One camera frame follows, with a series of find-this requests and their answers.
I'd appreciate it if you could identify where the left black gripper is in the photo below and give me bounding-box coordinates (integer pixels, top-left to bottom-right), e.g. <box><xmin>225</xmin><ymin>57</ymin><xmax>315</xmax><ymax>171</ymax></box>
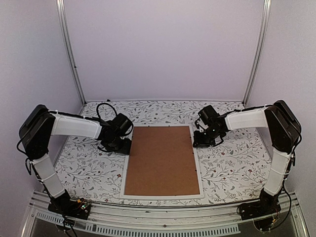
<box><xmin>106</xmin><ymin>136</ymin><xmax>132</xmax><ymax>156</ymax></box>

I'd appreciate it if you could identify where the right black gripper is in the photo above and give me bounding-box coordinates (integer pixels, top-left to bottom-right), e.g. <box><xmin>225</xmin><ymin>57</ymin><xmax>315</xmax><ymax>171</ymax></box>
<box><xmin>192</xmin><ymin>127</ymin><xmax>221</xmax><ymax>148</ymax></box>

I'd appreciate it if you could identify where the brown frame backing board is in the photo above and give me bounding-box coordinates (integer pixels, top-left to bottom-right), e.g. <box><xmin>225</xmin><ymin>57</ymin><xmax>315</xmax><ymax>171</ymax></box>
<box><xmin>124</xmin><ymin>125</ymin><xmax>201</xmax><ymax>197</ymax></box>

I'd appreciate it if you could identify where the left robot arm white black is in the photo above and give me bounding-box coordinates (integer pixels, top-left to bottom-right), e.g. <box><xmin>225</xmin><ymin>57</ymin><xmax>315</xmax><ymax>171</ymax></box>
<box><xmin>17</xmin><ymin>104</ymin><xmax>134</xmax><ymax>214</ymax></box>

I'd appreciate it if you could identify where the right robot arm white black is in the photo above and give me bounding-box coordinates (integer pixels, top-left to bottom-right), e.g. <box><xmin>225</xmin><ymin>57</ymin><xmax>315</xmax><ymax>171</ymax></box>
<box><xmin>193</xmin><ymin>100</ymin><xmax>302</xmax><ymax>215</ymax></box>

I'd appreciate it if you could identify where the floral patterned table mat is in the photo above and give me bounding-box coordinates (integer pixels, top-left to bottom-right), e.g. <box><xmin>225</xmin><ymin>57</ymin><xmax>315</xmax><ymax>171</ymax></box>
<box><xmin>55</xmin><ymin>101</ymin><xmax>271</xmax><ymax>206</ymax></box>

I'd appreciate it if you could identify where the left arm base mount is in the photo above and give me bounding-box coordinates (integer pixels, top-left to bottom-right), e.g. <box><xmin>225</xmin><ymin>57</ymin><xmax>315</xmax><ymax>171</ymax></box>
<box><xmin>48</xmin><ymin>196</ymin><xmax>91</xmax><ymax>220</ymax></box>

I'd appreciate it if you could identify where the front aluminium rail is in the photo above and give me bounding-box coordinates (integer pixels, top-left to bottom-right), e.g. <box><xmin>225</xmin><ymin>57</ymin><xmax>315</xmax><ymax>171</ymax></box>
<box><xmin>21</xmin><ymin>192</ymin><xmax>312</xmax><ymax>237</ymax></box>

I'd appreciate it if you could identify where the left black cable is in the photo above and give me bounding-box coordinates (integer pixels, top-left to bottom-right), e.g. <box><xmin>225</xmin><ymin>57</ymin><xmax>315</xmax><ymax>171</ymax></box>
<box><xmin>61</xmin><ymin>212</ymin><xmax>79</xmax><ymax>237</ymax></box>

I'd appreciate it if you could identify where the black cable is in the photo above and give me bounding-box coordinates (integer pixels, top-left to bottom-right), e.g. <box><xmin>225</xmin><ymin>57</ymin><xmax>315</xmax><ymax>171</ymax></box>
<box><xmin>61</xmin><ymin>212</ymin><xmax>79</xmax><ymax>237</ymax></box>
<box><xmin>238</xmin><ymin>185</ymin><xmax>292</xmax><ymax>229</ymax></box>

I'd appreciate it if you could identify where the right black cable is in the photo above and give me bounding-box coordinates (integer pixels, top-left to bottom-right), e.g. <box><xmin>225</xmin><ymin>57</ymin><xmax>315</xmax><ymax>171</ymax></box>
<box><xmin>238</xmin><ymin>185</ymin><xmax>292</xmax><ymax>229</ymax></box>

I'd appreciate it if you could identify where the right aluminium corner post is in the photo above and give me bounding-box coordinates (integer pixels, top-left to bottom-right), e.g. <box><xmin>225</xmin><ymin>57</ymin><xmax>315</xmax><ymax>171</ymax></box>
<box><xmin>242</xmin><ymin>0</ymin><xmax>272</xmax><ymax>106</ymax></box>

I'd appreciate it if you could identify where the aluminium corner post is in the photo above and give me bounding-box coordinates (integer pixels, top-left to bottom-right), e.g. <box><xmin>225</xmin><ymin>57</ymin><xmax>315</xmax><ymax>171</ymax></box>
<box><xmin>242</xmin><ymin>0</ymin><xmax>272</xmax><ymax>106</ymax></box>
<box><xmin>56</xmin><ymin>0</ymin><xmax>86</xmax><ymax>106</ymax></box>

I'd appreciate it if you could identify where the left aluminium corner post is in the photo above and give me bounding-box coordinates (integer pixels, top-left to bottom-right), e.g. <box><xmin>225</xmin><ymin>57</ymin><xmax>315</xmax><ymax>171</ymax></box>
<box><xmin>56</xmin><ymin>0</ymin><xmax>86</xmax><ymax>106</ymax></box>

